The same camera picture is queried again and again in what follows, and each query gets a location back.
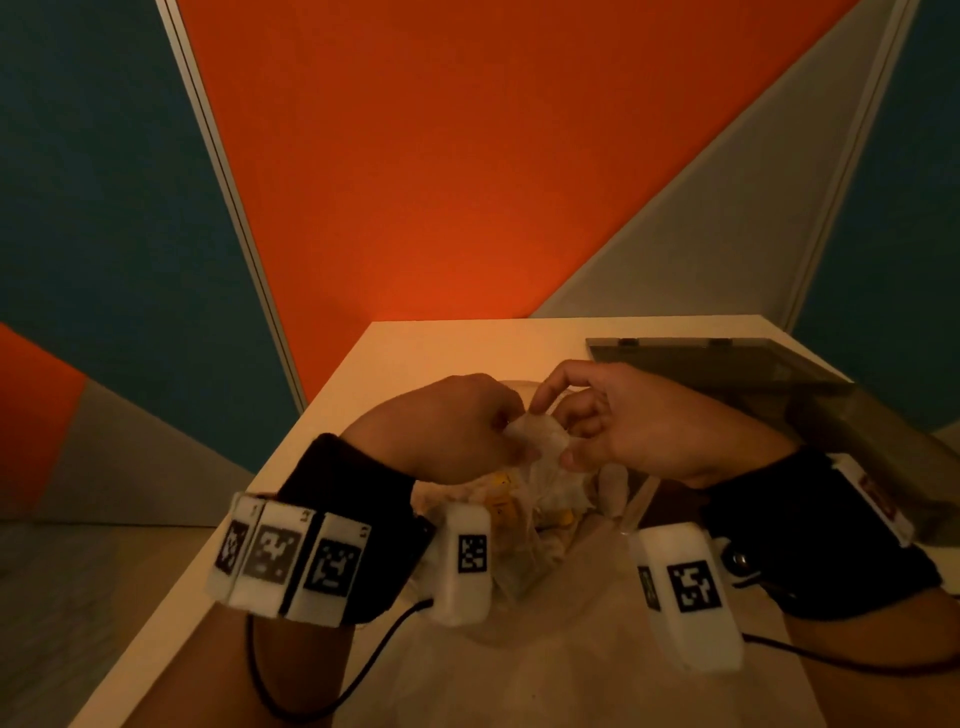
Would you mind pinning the white square tea bag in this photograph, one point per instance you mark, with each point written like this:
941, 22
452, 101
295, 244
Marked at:
536, 435

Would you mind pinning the person's right forearm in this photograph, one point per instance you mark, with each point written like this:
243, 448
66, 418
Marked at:
885, 697

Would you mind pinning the clear plastic bag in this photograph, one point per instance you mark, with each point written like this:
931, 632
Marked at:
570, 675

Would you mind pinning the person's left hand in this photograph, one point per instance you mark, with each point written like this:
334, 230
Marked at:
435, 427

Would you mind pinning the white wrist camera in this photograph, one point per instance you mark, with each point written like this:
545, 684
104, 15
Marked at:
461, 592
697, 630

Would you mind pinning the dark compartment organizer box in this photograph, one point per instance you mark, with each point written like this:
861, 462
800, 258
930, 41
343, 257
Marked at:
750, 367

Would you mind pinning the person's right hand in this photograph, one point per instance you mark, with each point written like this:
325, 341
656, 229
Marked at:
660, 427

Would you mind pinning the pile of paper tea bags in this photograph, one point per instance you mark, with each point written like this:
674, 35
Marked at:
540, 499

